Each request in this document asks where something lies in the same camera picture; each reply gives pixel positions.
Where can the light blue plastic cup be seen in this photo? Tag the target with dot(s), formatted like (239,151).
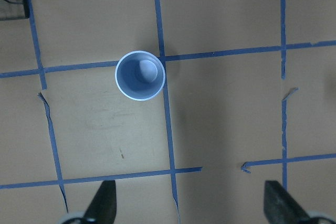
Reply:
(140,75)

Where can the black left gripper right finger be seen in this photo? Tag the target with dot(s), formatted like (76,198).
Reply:
(280,207)

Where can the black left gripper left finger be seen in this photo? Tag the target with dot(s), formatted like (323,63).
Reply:
(103,207)

